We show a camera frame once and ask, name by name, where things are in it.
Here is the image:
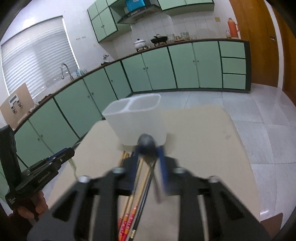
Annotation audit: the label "red patterned chopstick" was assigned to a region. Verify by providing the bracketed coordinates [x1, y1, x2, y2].
[122, 158, 149, 240]
[117, 187, 135, 240]

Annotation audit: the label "black chopstick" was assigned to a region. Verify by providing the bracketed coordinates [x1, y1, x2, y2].
[129, 162, 156, 240]

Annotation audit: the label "chrome kitchen faucet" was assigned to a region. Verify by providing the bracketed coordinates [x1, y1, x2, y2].
[60, 63, 74, 81]

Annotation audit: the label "green lower kitchen cabinets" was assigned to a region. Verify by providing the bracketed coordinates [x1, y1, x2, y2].
[15, 39, 251, 170]

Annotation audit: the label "green kitchen cabinets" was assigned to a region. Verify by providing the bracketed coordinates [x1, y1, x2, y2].
[15, 39, 251, 170]
[87, 1, 215, 43]

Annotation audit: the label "green upper kitchen cabinets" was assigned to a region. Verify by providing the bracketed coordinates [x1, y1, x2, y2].
[87, 1, 215, 43]

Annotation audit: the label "left hand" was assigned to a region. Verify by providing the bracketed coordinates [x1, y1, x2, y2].
[13, 190, 49, 219]

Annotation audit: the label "cardboard box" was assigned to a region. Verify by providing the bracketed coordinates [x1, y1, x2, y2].
[1, 83, 35, 130]

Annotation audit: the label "white two-compartment utensil holder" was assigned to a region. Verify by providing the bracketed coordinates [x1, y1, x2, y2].
[102, 93, 168, 146]

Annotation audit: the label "white window blinds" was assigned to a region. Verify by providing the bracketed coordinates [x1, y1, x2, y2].
[1, 16, 79, 97]

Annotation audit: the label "white cooking pot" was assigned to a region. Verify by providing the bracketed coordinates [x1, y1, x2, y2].
[133, 39, 148, 52]

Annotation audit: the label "black wok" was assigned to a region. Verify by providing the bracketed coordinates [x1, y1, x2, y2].
[151, 34, 168, 47]

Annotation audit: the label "glass jars on counter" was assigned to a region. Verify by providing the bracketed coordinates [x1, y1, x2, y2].
[167, 32, 197, 42]

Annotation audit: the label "orange thermos flask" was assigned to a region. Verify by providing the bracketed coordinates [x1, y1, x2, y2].
[227, 18, 239, 38]

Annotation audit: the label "wooden door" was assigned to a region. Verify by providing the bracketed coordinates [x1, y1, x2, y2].
[230, 0, 279, 87]
[273, 7, 296, 105]

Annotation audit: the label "blue box on hood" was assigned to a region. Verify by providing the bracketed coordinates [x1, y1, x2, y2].
[125, 0, 146, 12]

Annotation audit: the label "range hood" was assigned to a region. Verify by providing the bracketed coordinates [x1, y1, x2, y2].
[110, 1, 162, 24]

